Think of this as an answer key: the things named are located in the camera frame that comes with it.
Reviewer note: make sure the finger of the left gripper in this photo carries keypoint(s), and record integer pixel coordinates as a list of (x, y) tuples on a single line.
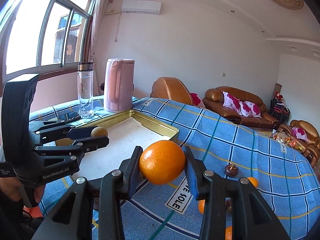
[(77, 148), (48, 134)]

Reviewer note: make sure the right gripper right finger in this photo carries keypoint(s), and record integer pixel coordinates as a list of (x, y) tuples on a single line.
[(205, 185)]

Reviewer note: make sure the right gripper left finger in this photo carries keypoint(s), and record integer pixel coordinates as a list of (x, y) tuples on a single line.
[(118, 185)]

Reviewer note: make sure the yellow kiwi fruit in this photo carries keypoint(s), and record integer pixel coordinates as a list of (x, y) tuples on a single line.
[(99, 132)]

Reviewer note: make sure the brown dried mangosteen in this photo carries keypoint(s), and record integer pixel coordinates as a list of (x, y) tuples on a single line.
[(228, 205)]

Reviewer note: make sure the dark mangosteen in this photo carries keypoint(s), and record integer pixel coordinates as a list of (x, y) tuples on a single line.
[(231, 170)]

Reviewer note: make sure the small orange tangerine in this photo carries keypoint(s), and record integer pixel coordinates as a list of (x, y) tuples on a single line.
[(253, 181)]

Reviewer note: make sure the large orange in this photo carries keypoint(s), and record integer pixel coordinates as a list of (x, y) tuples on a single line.
[(162, 162)]

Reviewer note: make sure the coffee table with fruits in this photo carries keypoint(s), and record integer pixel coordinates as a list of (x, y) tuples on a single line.
[(286, 140)]

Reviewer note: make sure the person's left hand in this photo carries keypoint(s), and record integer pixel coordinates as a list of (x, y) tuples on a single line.
[(10, 187)]

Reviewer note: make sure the black smartphone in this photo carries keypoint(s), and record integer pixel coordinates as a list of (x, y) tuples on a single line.
[(69, 117)]

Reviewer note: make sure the blue plaid tablecloth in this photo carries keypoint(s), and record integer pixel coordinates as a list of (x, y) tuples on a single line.
[(285, 178)]

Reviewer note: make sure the gold metal tin tray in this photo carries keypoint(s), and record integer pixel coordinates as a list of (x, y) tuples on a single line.
[(125, 131)]

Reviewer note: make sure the clear glass water bottle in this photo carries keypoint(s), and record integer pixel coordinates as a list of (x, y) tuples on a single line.
[(85, 89)]

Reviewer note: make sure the pink electric kettle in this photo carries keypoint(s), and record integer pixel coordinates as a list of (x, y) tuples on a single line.
[(118, 89)]

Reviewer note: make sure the red cushion on armchair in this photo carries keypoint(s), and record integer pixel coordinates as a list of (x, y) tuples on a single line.
[(197, 101)]

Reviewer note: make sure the brown leather three-seat sofa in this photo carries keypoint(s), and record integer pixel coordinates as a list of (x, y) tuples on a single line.
[(213, 101)]

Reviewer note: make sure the pink floral cushion right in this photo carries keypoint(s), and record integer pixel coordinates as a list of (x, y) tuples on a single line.
[(249, 109)]

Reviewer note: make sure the pink floral cushion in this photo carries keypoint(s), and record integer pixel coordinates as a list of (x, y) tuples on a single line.
[(249, 109), (231, 102)]

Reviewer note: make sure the pink floral cushion left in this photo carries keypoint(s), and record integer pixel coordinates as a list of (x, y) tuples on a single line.
[(231, 102)]

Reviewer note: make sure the brown leather armchair left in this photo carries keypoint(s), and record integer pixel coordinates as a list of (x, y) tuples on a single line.
[(171, 88)]

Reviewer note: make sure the brown leather armchair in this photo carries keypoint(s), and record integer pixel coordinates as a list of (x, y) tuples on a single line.
[(310, 148), (171, 88)]

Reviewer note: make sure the stacked chairs with clothes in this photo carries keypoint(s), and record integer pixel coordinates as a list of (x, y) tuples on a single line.
[(278, 108)]

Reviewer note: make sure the pink cushion on armchair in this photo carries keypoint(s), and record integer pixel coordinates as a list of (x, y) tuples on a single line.
[(299, 133)]

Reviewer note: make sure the brown leather armchair right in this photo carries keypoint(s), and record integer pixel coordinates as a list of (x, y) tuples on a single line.
[(310, 148)]

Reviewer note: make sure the white air conditioner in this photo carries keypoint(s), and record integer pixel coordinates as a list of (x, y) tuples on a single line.
[(141, 7)]

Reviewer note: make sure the window with frame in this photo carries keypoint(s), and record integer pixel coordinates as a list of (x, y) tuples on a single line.
[(44, 37)]

